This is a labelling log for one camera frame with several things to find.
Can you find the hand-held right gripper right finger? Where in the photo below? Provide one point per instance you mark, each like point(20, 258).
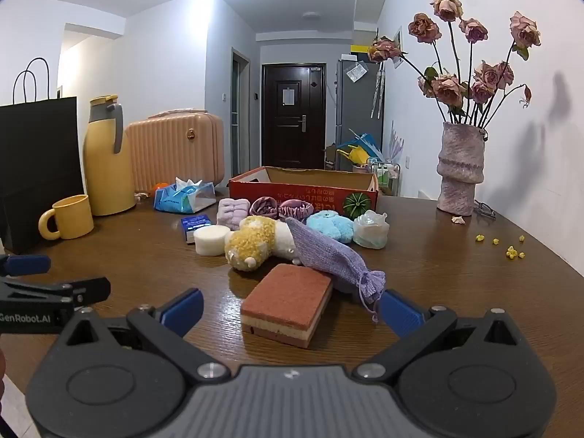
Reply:
point(401, 315)

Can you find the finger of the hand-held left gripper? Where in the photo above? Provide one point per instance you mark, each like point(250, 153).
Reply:
point(89, 289)
point(27, 265)

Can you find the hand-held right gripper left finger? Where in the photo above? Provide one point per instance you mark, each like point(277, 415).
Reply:
point(181, 312)

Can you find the yellow and white plush toy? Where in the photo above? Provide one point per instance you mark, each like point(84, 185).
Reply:
point(251, 244)

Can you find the lilac knit pouch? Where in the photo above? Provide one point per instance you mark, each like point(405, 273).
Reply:
point(324, 255)

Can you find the red-brown layered sponge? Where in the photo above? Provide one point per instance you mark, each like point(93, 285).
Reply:
point(287, 296)

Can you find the lilac fluffy towel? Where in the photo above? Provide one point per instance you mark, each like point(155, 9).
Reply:
point(232, 214)

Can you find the blue plush monster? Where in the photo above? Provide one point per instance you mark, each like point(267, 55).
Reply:
point(331, 227)

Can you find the orange cardboard box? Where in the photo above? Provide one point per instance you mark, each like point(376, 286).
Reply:
point(296, 196)

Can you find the yellow mug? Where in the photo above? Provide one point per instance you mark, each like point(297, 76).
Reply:
point(73, 216)

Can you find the white round sponge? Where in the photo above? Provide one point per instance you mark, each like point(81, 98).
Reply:
point(211, 240)

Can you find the small blue box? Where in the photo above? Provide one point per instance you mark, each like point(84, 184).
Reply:
point(194, 226)

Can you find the translucent white squishy toy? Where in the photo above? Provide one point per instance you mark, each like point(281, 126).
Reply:
point(370, 232)

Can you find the black paper bag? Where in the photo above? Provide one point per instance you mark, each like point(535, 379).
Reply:
point(36, 169)

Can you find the fallen pink petal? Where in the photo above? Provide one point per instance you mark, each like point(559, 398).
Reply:
point(458, 220)

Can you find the blue tissue pack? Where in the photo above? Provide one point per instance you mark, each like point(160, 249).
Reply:
point(180, 198)

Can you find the yellow thermos jug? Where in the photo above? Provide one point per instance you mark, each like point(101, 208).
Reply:
point(107, 173)

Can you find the small orange object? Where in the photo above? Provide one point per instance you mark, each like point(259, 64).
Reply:
point(159, 187)

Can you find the eyeglasses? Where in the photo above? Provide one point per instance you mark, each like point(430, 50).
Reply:
point(484, 211)

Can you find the purple satin scrunchie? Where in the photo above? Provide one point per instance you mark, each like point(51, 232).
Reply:
point(263, 207)

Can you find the metal storage trolley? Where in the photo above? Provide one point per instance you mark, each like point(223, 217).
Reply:
point(385, 175)

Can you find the pink satin scrunchie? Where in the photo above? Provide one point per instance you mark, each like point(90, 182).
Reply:
point(296, 210)

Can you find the pink textured vase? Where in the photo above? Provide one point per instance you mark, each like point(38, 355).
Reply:
point(460, 169)

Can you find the pink ribbed suitcase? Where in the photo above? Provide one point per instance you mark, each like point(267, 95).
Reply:
point(173, 150)

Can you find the blue and yellow items pile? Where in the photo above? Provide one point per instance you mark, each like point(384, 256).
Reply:
point(360, 148)

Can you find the brown carton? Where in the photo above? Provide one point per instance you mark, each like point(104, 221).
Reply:
point(330, 157)

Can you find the glass side door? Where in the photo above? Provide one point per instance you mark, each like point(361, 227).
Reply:
point(240, 118)

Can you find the grey refrigerator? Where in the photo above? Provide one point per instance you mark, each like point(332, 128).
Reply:
point(353, 109)

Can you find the dark brown entrance door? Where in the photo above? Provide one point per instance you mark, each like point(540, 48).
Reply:
point(292, 127)

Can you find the hanging folded umbrella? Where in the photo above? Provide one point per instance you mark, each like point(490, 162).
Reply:
point(377, 93)

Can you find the dried pink roses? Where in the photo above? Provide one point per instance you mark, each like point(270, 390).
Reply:
point(449, 89)

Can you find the clear plastic bag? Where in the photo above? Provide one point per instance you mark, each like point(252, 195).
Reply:
point(356, 72)

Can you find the yellow and black box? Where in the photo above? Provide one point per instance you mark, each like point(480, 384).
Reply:
point(358, 49)

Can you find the round ceiling lamp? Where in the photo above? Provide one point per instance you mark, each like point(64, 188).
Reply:
point(311, 15)

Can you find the purple plant wall sticker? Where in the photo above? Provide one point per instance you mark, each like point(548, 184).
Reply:
point(395, 143)

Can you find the framed wall picture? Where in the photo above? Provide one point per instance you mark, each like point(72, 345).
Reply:
point(400, 39)

